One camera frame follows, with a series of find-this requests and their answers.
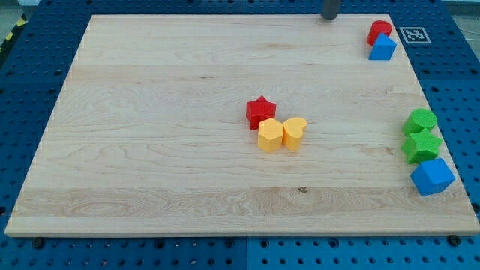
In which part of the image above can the blue triangle block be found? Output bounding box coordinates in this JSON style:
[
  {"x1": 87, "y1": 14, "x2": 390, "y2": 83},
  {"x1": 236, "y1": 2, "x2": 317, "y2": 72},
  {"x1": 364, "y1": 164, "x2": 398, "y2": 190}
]
[{"x1": 368, "y1": 33, "x2": 397, "y2": 61}]

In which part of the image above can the yellow hexagon block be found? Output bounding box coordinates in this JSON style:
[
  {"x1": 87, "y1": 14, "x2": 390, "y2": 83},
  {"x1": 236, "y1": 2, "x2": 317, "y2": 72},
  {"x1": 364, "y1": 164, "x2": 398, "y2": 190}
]
[{"x1": 257, "y1": 118, "x2": 284, "y2": 152}]

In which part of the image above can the red star block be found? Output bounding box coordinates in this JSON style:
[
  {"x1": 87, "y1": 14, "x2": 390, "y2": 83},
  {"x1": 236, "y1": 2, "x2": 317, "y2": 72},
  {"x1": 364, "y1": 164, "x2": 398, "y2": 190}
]
[{"x1": 246, "y1": 95, "x2": 277, "y2": 131}]

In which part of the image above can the yellow heart block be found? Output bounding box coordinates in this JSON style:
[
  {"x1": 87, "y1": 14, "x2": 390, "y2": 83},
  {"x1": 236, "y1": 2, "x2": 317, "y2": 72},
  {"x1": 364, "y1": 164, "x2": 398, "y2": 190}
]
[{"x1": 282, "y1": 117, "x2": 308, "y2": 151}]

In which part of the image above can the light wooden board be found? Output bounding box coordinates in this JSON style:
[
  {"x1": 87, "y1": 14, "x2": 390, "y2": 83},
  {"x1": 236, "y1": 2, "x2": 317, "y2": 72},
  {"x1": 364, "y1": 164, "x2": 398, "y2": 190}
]
[{"x1": 5, "y1": 14, "x2": 479, "y2": 237}]

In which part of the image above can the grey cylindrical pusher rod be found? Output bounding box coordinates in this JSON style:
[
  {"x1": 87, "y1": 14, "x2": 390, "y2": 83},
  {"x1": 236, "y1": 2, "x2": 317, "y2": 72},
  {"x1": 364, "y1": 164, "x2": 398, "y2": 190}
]
[{"x1": 321, "y1": 0, "x2": 341, "y2": 20}]

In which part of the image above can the red cylinder block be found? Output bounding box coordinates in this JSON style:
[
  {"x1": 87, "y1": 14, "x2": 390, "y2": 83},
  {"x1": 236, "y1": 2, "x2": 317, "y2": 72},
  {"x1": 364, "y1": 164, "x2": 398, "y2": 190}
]
[{"x1": 367, "y1": 20, "x2": 393, "y2": 46}]

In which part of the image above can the green cylinder block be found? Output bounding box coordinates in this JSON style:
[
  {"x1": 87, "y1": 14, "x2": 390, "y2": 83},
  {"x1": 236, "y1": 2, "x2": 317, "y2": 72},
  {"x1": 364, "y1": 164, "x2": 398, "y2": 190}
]
[{"x1": 402, "y1": 108, "x2": 437, "y2": 137}]

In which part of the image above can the green star block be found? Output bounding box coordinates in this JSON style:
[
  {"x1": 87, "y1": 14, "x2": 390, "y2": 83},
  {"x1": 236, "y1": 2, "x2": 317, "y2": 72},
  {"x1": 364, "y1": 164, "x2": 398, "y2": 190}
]
[{"x1": 400, "y1": 128, "x2": 443, "y2": 164}]

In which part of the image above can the blue cube block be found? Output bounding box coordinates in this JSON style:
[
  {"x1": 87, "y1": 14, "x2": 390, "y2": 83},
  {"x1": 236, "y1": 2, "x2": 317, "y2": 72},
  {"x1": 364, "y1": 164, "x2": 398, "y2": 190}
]
[{"x1": 410, "y1": 158, "x2": 455, "y2": 196}]

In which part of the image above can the white fiducial marker tag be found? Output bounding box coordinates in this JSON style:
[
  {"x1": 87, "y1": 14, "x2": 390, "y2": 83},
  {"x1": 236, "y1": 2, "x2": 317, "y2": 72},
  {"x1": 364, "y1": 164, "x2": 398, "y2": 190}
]
[{"x1": 400, "y1": 26, "x2": 431, "y2": 44}]

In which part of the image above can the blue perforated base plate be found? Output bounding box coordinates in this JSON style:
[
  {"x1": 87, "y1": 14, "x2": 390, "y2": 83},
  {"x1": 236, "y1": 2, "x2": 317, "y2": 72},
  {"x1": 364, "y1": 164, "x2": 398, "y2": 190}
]
[{"x1": 1, "y1": 0, "x2": 479, "y2": 269}]

